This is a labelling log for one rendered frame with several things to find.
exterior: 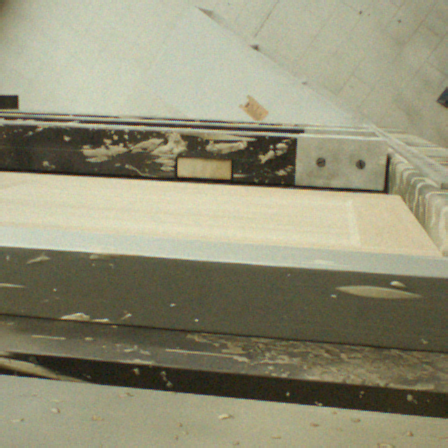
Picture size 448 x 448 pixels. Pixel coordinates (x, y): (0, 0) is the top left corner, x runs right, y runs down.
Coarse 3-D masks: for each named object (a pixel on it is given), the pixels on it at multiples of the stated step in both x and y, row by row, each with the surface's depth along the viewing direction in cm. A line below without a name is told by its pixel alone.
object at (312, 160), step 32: (0, 128) 108; (32, 128) 107; (64, 128) 107; (96, 128) 106; (128, 128) 105; (160, 128) 109; (0, 160) 109; (32, 160) 108; (64, 160) 108; (96, 160) 107; (128, 160) 106; (160, 160) 105; (256, 160) 103; (288, 160) 103; (320, 160) 102; (352, 160) 101; (384, 160) 101
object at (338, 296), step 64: (0, 256) 39; (64, 256) 39; (128, 256) 38; (192, 256) 38; (256, 256) 39; (320, 256) 39; (384, 256) 40; (128, 320) 39; (192, 320) 38; (256, 320) 38; (320, 320) 37; (384, 320) 37
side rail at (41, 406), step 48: (0, 384) 18; (48, 384) 18; (96, 384) 19; (0, 432) 16; (48, 432) 16; (96, 432) 16; (144, 432) 16; (192, 432) 16; (240, 432) 16; (288, 432) 16; (336, 432) 16; (384, 432) 16; (432, 432) 17
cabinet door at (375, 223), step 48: (0, 192) 75; (48, 192) 76; (96, 192) 78; (144, 192) 79; (192, 192) 81; (240, 192) 81; (288, 192) 82; (336, 192) 84; (240, 240) 54; (288, 240) 54; (336, 240) 57; (384, 240) 56
